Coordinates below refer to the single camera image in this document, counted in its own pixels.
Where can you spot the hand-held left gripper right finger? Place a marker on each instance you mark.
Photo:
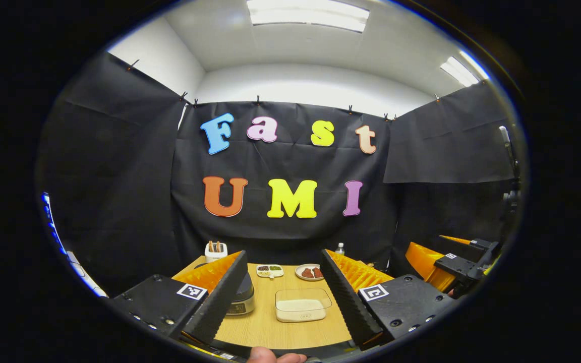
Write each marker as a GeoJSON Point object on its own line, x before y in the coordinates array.
{"type": "Point", "coordinates": [347, 302]}

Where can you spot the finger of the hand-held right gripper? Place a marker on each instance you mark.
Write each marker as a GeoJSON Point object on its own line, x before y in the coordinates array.
{"type": "Point", "coordinates": [472, 243]}
{"type": "Point", "coordinates": [421, 259]}

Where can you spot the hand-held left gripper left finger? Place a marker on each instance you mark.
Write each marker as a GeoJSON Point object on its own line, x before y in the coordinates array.
{"type": "Point", "coordinates": [224, 297]}

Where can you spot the dark grey rice cooker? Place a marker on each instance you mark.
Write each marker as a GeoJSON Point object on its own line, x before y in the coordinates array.
{"type": "Point", "coordinates": [244, 300]}

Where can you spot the clear container of white rice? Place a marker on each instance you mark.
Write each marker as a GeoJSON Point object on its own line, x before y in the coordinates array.
{"type": "Point", "coordinates": [300, 307]}

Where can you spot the white toaster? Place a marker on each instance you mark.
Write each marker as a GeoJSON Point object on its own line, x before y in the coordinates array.
{"type": "Point", "coordinates": [216, 257]}

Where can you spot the brown meat piece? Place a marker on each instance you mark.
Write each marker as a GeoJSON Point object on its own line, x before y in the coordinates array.
{"type": "Point", "coordinates": [317, 273]}
{"type": "Point", "coordinates": [307, 274]}

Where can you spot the white divided bean dish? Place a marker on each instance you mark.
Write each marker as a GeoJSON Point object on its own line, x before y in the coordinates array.
{"type": "Point", "coordinates": [269, 272]}

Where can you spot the green label drink bottle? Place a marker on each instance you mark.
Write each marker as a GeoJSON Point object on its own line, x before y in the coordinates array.
{"type": "Point", "coordinates": [339, 249]}

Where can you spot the white round plate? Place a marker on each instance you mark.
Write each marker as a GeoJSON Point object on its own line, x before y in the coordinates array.
{"type": "Point", "coordinates": [299, 275]}

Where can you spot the black backdrop cloth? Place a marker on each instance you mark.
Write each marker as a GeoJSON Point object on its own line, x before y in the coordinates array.
{"type": "Point", "coordinates": [134, 191]}

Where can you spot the large ceiling light panel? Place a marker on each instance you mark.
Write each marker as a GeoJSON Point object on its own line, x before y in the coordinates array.
{"type": "Point", "coordinates": [308, 15]}

